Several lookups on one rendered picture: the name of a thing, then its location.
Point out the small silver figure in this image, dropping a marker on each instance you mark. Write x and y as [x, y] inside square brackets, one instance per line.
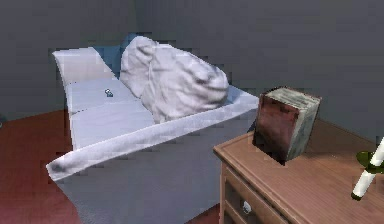
[108, 93]

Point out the blue cushion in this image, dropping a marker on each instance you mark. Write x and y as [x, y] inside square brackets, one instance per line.
[113, 56]

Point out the white candle with green leaf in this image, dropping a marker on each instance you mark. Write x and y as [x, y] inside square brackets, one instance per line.
[368, 173]

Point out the pale grey sofa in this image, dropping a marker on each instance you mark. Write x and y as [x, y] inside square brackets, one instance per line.
[140, 173]

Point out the red and grey box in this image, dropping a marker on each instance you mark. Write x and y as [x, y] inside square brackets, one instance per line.
[283, 123]

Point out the brown wooden chest of drawers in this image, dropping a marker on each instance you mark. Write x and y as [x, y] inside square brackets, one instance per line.
[300, 186]

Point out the white crumpled pillow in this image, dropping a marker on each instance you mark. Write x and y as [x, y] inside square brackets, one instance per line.
[176, 83]

